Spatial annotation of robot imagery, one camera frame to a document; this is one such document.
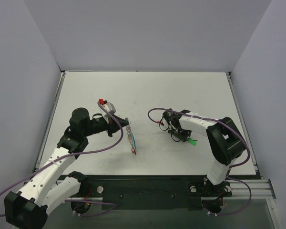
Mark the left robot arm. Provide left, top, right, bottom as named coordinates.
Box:
left=4, top=104, right=129, bottom=229

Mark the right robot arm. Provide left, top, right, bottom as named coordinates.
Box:
left=162, top=109, right=246, bottom=195

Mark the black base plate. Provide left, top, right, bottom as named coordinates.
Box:
left=72, top=175, right=232, bottom=210

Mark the aluminium frame rail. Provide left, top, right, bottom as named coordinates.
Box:
left=53, top=177, right=275, bottom=201

